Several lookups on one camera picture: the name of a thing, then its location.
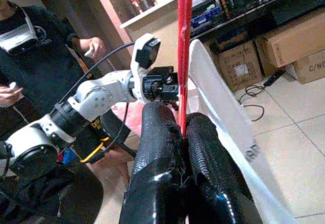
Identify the red drink can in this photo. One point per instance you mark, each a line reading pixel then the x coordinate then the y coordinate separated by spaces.
pixel 134 5

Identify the white VR headset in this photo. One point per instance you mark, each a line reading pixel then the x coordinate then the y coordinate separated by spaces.
pixel 17 38

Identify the black power adapter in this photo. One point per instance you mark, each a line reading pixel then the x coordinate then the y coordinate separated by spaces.
pixel 273 79

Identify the person's left hand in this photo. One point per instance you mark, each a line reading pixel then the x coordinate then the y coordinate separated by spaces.
pixel 96 45

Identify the large plain cardboard box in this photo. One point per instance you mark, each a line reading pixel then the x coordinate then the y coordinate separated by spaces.
pixel 292 43

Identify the person in black sweatshirt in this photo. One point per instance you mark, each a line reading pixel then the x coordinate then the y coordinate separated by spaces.
pixel 38 69

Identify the person's right hand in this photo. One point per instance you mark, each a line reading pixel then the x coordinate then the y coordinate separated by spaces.
pixel 8 95

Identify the red plastic clothes hanger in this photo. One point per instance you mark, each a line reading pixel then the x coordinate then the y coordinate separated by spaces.
pixel 184 31

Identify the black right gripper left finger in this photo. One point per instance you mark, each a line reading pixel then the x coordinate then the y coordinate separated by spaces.
pixel 157 145

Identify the black and blue box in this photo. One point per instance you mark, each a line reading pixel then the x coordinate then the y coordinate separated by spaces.
pixel 205 18

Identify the long white garment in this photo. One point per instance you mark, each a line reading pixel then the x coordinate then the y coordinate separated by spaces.
pixel 218 94

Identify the white shelf board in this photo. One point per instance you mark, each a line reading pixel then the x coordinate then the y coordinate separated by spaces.
pixel 147 18

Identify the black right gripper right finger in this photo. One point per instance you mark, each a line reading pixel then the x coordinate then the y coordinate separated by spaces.
pixel 210 163

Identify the cardboard box with white label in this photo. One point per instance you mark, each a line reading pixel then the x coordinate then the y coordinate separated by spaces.
pixel 236 64

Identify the cardboard box printed C/NO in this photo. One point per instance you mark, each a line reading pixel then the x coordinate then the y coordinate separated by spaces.
pixel 312 69

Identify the white handheld controller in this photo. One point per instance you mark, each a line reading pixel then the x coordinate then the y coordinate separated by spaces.
pixel 12 85
pixel 89 53

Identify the black desk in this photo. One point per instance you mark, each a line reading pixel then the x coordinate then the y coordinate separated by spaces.
pixel 254 18

